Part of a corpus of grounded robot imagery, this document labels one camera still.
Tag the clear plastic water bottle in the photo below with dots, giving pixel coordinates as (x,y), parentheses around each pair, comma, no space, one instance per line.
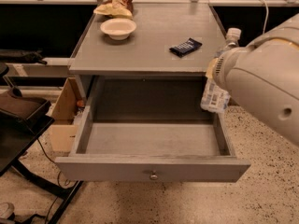
(215,99)

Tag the dark blue snack packet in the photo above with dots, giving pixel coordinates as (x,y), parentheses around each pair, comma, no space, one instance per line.
(186,48)

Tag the white paper bowl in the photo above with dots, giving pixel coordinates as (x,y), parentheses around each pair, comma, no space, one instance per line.
(118,29)

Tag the round metal drawer knob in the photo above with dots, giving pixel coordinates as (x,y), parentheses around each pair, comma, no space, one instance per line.
(153,176)

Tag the grey open drawer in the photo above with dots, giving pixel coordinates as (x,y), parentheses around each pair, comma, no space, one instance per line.
(179,144)

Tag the grey wooden cabinet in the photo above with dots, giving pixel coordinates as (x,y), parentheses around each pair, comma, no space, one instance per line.
(146,73)

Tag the black bag on ledge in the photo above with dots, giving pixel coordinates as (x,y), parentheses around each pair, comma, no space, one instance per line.
(21,56)

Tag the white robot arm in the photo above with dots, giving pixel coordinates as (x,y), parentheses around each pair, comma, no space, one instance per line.
(263,77)

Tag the yellow crumpled chip bag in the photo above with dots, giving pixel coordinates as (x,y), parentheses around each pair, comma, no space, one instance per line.
(114,11)

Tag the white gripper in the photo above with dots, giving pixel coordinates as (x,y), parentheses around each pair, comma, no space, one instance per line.
(221,68)

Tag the cardboard box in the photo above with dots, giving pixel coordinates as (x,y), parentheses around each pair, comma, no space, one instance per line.
(65,125)

